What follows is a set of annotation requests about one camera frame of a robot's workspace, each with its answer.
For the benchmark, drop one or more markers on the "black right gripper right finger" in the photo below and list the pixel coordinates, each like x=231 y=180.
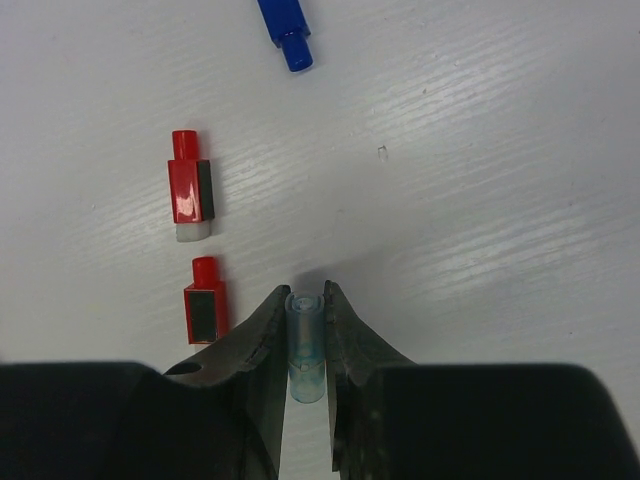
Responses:
x=391 y=418

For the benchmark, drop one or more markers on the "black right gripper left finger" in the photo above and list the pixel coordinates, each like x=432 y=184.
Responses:
x=215 y=415

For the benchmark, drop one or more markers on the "red marker cap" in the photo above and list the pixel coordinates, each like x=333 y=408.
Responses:
x=191 y=188
x=206 y=302

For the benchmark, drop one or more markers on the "light blue pen cap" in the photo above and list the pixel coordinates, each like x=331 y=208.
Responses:
x=305 y=324

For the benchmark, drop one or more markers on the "blue marker cap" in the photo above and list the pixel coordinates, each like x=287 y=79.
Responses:
x=288 y=30

